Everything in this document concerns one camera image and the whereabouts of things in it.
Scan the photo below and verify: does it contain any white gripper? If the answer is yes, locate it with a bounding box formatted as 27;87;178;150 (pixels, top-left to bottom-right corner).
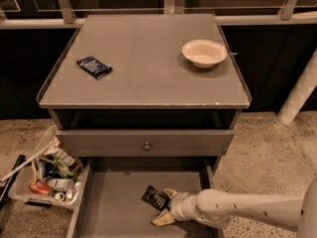
152;188;200;227

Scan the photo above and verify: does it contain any orange snack packet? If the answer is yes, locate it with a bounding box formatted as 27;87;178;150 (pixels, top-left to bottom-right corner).
29;180;53;196

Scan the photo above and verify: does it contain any black flat object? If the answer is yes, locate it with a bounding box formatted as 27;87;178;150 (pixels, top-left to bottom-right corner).
0;155;26;209

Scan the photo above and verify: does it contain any white cylindrical can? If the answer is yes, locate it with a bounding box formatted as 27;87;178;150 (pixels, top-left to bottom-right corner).
47;178;74;191

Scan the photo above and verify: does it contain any dark snack packet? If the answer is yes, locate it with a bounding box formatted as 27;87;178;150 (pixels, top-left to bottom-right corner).
35;159;62;179

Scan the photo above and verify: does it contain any black rxbar chocolate wrapper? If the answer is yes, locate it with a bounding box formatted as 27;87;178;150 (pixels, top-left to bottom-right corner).
142;185;169;211

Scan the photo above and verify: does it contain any closed grey top drawer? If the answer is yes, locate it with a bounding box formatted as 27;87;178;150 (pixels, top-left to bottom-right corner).
56;129;234;157

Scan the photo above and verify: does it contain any round metal drawer knob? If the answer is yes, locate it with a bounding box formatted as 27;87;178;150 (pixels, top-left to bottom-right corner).
143;142;152;152

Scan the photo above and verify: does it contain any white paper bowl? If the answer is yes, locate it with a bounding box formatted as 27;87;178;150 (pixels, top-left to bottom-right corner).
182;40;228;68

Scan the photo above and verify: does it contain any metal railing frame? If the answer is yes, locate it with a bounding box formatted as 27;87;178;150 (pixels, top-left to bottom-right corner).
0;0;317;29

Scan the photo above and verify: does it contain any open grey middle drawer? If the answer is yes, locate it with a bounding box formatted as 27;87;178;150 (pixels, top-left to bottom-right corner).
66;157;223;238

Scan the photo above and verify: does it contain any green white snack bag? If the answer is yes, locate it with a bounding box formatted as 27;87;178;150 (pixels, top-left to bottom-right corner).
44;146;79;179

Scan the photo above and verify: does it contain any clear plastic bin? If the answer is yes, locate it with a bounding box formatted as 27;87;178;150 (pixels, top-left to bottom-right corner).
9;126;84;209

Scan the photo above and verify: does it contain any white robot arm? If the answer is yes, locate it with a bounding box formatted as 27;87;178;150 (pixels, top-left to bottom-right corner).
153;55;317;238

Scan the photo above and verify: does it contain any grey drawer cabinet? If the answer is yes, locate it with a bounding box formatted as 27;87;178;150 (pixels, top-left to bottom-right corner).
36;13;254;164

